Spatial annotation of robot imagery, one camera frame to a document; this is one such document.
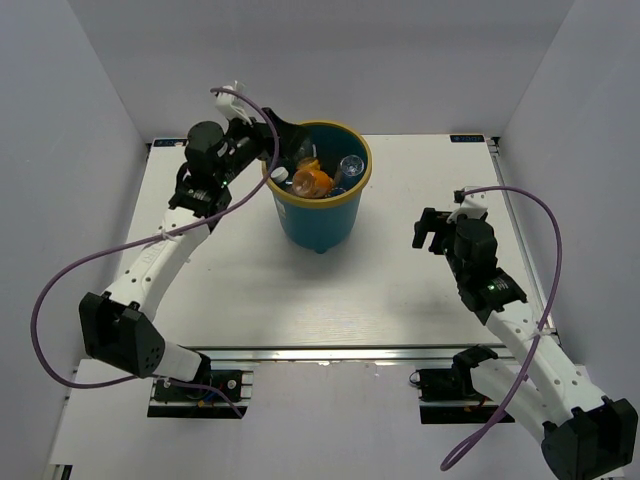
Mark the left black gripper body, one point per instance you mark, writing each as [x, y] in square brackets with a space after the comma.
[244, 146]

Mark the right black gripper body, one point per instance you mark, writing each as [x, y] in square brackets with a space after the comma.
[454, 261]

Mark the clear bottle with yellow band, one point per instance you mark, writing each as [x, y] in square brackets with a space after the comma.
[306, 157]

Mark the orange juice bottle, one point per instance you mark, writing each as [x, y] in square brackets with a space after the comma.
[311, 183]

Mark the blue label water bottle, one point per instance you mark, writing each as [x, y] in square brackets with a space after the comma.
[349, 172]

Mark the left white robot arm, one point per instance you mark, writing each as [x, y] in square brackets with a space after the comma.
[117, 325]

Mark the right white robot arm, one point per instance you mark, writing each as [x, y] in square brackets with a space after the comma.
[583, 434]

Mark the teal bin with yellow rim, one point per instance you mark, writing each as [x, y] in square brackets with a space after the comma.
[321, 224]

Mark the left blue table sticker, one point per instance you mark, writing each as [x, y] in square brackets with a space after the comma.
[168, 143]

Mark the blue table sticker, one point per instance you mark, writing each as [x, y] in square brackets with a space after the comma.
[168, 143]
[466, 138]

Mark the right blue table sticker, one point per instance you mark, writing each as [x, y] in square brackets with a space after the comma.
[466, 138]

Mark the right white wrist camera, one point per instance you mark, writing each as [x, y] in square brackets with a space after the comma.
[470, 205]

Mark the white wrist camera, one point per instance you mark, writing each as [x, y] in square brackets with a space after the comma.
[470, 205]
[230, 106]

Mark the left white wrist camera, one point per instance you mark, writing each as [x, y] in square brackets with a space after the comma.
[230, 106]

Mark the aluminium table front rail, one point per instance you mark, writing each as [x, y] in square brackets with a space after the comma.
[331, 354]

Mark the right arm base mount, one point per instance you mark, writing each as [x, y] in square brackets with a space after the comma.
[446, 395]

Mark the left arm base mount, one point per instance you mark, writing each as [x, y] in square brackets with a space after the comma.
[225, 393]

